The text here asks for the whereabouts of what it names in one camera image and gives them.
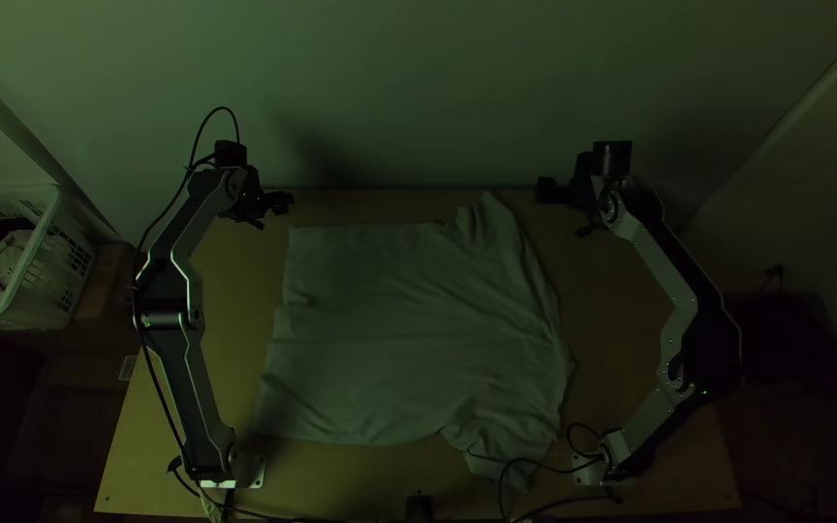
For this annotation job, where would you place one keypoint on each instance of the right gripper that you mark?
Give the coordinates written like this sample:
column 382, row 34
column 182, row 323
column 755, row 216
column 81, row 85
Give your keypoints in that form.
column 562, row 191

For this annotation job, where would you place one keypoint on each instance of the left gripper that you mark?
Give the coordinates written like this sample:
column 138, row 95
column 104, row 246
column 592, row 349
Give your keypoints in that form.
column 259, row 205

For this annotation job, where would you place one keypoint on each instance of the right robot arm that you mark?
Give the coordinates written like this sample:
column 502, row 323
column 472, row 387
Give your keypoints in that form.
column 687, row 305

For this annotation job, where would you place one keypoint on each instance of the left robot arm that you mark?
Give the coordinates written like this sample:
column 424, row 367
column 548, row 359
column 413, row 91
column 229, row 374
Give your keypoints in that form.
column 171, row 290

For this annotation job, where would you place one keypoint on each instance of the white t-shirt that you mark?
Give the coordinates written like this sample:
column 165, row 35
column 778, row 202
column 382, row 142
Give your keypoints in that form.
column 418, row 327

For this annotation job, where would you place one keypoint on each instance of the white laundry basket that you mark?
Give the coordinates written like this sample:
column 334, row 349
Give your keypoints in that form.
column 48, row 269

